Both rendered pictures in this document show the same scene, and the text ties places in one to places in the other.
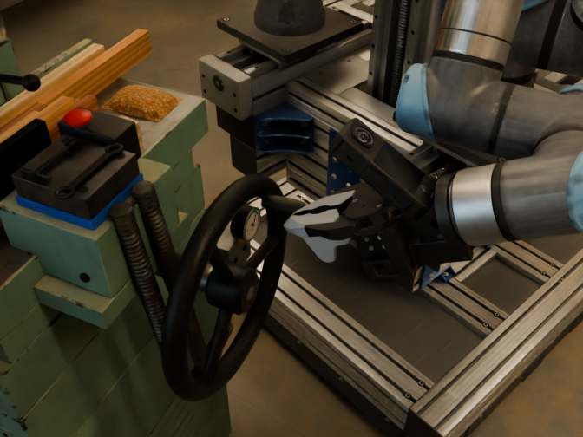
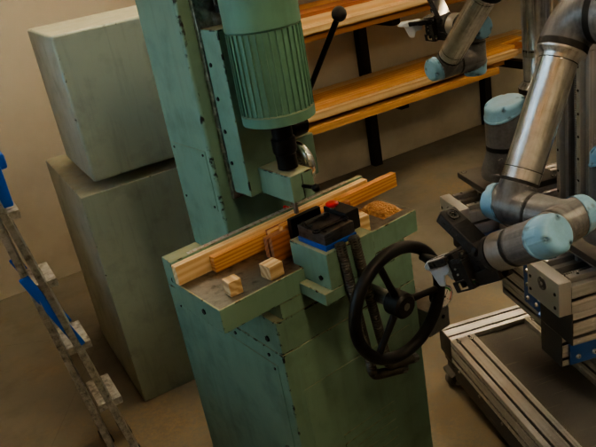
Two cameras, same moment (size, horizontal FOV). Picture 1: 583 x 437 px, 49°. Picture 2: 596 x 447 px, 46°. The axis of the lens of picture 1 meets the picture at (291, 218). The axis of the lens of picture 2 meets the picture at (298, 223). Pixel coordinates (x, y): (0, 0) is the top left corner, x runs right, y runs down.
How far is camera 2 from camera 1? 0.88 m
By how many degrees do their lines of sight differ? 32
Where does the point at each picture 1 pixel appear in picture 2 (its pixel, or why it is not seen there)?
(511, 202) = (504, 241)
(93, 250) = (325, 261)
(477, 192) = (493, 239)
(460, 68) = (506, 183)
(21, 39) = not seen: hidden behind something
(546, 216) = (516, 247)
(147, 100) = (381, 207)
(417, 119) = (488, 209)
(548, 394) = not seen: outside the picture
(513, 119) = (529, 208)
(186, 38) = not seen: hidden behind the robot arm
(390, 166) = (464, 229)
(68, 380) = (310, 347)
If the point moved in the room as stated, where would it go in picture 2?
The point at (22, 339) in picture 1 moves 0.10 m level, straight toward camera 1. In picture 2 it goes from (289, 309) to (294, 332)
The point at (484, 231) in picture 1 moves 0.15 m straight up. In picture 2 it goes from (495, 258) to (490, 182)
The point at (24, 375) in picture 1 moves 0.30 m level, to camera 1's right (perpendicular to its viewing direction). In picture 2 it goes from (288, 330) to (411, 348)
